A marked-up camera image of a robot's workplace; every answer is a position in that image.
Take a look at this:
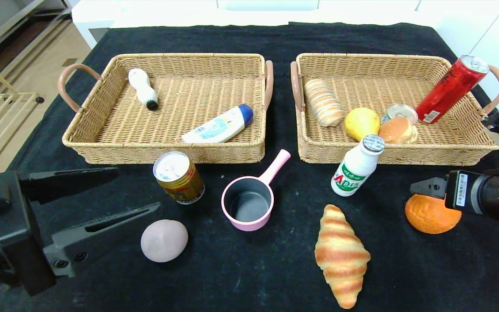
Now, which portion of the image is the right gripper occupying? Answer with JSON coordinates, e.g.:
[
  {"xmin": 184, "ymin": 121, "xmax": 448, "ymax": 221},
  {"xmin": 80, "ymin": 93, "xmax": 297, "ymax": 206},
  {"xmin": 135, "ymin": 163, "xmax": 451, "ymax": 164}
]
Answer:
[{"xmin": 409, "ymin": 169, "xmax": 494, "ymax": 215}]

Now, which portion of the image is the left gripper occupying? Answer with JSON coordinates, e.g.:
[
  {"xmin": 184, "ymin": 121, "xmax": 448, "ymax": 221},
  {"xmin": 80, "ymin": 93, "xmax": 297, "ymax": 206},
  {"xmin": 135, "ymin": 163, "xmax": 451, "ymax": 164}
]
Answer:
[{"xmin": 0, "ymin": 166, "xmax": 162, "ymax": 297}]

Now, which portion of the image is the round orange bun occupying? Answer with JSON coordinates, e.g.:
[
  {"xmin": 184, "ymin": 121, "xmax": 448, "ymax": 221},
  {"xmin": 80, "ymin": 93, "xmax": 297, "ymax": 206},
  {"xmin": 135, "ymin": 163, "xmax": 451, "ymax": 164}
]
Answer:
[{"xmin": 405, "ymin": 194, "xmax": 462, "ymax": 235}]

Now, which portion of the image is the white milk drink bottle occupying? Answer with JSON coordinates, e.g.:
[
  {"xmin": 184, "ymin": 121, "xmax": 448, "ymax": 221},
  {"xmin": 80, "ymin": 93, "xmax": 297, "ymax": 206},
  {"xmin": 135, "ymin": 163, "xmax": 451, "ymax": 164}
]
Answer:
[{"xmin": 331, "ymin": 134, "xmax": 386, "ymax": 197}]

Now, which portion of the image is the striped croissant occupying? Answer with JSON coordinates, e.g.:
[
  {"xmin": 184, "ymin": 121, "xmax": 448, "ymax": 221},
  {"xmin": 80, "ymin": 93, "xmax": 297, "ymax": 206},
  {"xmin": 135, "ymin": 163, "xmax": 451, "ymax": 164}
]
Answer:
[{"xmin": 314, "ymin": 204, "xmax": 371, "ymax": 309}]

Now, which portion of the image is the pink saucepan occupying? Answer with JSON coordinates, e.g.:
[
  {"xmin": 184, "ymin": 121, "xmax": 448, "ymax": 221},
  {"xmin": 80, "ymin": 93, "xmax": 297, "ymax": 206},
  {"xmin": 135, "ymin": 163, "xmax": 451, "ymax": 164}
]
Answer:
[{"xmin": 221, "ymin": 149, "xmax": 292, "ymax": 232}]

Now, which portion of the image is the burger bun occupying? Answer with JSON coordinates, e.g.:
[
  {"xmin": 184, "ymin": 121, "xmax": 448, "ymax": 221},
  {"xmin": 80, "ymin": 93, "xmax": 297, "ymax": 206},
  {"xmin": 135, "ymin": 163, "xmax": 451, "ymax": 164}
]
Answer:
[{"xmin": 378, "ymin": 116, "xmax": 418, "ymax": 144}]

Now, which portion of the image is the small silver tin can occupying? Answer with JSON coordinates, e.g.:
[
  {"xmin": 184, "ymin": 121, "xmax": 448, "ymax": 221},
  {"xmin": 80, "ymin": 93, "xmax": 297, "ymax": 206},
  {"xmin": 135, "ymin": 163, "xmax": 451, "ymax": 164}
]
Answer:
[{"xmin": 382, "ymin": 104, "xmax": 419, "ymax": 126}]

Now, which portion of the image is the yellow pear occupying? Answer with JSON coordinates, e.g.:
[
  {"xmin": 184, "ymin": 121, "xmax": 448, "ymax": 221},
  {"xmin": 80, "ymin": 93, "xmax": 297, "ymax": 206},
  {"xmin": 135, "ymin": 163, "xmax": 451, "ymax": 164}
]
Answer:
[{"xmin": 344, "ymin": 107, "xmax": 381, "ymax": 142}]

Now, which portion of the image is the pale pink egg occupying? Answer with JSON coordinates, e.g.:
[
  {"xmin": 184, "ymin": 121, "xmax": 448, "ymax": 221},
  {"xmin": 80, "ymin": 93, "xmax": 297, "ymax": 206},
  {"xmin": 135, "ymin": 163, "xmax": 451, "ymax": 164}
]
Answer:
[{"xmin": 140, "ymin": 219, "xmax": 188, "ymax": 263}]

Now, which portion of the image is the tall red drink can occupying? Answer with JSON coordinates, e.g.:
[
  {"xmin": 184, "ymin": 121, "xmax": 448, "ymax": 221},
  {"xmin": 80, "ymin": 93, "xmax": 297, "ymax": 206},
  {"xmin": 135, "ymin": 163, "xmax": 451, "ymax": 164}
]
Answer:
[{"xmin": 415, "ymin": 55, "xmax": 490, "ymax": 125}]

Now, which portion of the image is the gold drink can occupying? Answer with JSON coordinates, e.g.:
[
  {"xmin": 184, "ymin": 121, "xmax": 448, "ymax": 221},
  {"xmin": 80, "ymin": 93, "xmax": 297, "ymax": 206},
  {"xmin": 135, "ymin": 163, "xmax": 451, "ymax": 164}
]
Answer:
[{"xmin": 152, "ymin": 151, "xmax": 205, "ymax": 205}]

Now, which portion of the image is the light wooden rack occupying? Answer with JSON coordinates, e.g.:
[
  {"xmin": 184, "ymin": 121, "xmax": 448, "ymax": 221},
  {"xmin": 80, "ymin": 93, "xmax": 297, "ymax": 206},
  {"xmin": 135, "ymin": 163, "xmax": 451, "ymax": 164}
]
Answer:
[{"xmin": 0, "ymin": 50, "xmax": 45, "ymax": 174}]

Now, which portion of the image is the striped long bread roll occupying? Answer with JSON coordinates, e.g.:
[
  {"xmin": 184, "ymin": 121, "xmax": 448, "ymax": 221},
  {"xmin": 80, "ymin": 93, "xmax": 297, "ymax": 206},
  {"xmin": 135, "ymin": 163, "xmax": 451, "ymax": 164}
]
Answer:
[{"xmin": 304, "ymin": 79, "xmax": 345, "ymax": 127}]

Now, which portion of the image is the white roll-on bottle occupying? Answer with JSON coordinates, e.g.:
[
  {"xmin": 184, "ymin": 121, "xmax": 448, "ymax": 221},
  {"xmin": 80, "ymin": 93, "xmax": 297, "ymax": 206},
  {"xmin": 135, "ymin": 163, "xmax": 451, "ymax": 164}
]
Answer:
[{"xmin": 128, "ymin": 68, "xmax": 159, "ymax": 111}]

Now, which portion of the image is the white lotion bottle blue cap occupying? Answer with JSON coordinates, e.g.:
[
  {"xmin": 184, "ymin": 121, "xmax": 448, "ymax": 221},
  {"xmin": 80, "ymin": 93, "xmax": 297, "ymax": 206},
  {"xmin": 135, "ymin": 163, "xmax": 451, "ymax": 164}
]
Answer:
[{"xmin": 181, "ymin": 104, "xmax": 254, "ymax": 144}]

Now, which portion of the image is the black tablecloth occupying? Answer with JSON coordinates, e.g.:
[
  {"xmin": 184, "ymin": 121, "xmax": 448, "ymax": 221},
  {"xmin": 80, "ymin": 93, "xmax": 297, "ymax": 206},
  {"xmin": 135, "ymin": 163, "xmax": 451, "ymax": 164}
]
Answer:
[{"xmin": 0, "ymin": 22, "xmax": 499, "ymax": 312}]

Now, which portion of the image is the white table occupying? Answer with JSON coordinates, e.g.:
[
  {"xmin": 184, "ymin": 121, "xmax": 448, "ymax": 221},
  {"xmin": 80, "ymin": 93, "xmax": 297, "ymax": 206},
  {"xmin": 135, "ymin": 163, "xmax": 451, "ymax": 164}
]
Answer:
[{"xmin": 71, "ymin": 0, "xmax": 499, "ymax": 48}]

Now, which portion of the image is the wicker basket with handles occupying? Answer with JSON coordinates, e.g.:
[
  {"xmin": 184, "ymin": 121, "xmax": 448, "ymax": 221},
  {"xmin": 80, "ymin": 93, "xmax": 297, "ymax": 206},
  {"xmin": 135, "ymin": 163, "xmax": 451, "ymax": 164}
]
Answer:
[
  {"xmin": 291, "ymin": 53, "xmax": 499, "ymax": 166},
  {"xmin": 58, "ymin": 53, "xmax": 274, "ymax": 165}
]

